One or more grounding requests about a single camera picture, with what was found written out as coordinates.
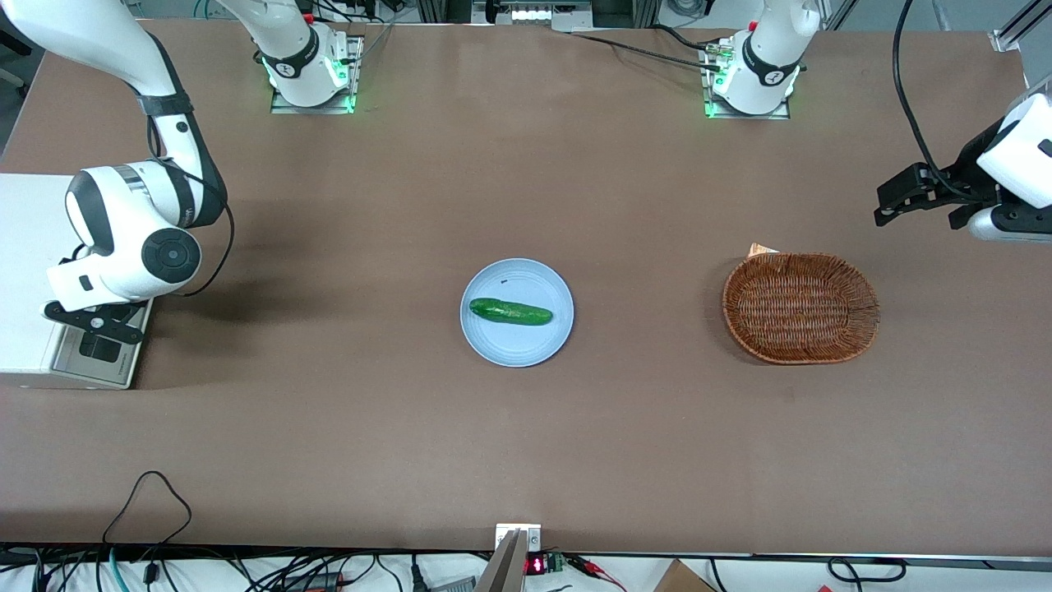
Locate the aluminium frame extrusion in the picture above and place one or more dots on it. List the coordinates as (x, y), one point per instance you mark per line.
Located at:
(1015, 29)

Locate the red LED display board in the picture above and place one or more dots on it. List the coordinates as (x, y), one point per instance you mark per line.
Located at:
(542, 565)

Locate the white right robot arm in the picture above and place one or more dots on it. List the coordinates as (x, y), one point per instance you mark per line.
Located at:
(123, 205)

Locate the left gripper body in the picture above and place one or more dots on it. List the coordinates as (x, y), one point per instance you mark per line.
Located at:
(967, 169)

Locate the brown cardboard box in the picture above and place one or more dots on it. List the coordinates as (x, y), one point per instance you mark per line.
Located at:
(682, 578)

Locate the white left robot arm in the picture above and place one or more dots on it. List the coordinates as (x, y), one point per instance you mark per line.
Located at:
(768, 57)

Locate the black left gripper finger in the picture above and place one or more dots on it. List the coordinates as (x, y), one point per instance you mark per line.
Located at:
(908, 187)
(963, 215)

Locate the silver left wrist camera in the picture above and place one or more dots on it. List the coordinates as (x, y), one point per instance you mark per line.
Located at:
(1011, 224)

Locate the green cucumber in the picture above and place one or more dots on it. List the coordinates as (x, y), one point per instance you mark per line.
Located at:
(509, 312)

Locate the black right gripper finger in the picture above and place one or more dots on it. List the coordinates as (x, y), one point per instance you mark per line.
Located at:
(70, 313)
(119, 327)

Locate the red alligator clip leads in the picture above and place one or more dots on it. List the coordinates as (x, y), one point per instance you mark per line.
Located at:
(596, 570)

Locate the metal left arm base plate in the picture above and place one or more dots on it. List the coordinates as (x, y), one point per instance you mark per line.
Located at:
(713, 111)

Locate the small tan paper tag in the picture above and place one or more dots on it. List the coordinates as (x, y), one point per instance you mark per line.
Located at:
(760, 249)

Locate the white toaster oven body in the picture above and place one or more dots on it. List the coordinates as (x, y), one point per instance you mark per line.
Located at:
(25, 329)

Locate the brown wicker basket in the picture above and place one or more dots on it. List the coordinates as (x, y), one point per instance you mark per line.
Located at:
(801, 308)

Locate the aluminium camera post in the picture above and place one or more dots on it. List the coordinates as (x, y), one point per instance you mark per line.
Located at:
(503, 567)

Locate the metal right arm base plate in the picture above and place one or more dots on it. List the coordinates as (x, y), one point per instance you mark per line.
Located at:
(355, 78)

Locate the light blue plate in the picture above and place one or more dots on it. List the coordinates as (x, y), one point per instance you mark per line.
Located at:
(518, 345)

